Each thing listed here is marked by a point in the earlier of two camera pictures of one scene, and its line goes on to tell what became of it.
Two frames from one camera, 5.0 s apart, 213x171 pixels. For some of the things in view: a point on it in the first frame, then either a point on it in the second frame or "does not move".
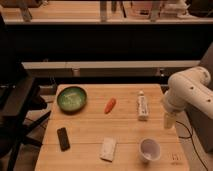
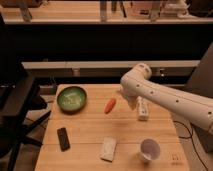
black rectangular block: (63, 139) does not move
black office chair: (21, 104) does not move
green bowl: (72, 100) does not move
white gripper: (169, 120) to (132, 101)
